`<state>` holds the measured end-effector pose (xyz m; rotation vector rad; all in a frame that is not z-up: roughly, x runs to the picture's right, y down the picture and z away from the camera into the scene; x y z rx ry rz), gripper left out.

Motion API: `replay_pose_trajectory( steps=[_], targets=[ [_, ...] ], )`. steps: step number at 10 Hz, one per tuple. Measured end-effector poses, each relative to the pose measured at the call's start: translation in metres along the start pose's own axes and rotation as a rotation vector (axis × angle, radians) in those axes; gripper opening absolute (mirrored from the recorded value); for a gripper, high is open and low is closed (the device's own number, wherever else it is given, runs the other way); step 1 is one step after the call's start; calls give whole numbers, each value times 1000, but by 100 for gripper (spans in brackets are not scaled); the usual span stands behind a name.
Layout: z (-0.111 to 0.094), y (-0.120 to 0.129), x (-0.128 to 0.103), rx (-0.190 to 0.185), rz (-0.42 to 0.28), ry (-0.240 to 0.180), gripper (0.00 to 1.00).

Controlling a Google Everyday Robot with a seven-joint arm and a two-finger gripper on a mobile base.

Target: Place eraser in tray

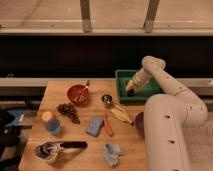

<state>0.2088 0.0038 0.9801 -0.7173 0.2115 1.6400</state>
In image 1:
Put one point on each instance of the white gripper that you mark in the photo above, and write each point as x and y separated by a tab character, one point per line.
139	80

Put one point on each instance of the green plastic tray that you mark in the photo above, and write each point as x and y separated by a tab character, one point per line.
140	95

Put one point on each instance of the dark brown eraser block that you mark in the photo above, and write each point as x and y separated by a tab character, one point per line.
130	93

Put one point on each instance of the metal spoon in bowl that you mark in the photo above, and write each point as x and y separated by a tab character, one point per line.
83	93

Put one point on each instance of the blue sponge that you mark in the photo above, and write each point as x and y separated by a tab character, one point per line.
94	126

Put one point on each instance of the blue cup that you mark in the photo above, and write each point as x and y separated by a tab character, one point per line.
53	126

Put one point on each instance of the blue crumpled cloth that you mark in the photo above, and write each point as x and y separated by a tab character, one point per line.
111	153

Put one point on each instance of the orange carrot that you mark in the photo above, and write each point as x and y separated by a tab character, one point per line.
107	126

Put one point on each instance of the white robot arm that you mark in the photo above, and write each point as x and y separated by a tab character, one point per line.
165	115

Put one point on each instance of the yellow banana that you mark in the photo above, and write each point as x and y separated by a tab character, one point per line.
121	114

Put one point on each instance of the small metal cup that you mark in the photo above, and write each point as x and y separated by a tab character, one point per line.
107	99

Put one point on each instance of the white pot with black handle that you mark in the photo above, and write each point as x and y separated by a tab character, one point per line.
49	151

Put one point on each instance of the orange round fruit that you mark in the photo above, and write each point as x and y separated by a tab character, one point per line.
46	116

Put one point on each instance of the red bowl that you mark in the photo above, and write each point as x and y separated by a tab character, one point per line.
73	92

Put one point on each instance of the dark grape bunch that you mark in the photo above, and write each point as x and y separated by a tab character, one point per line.
68	110

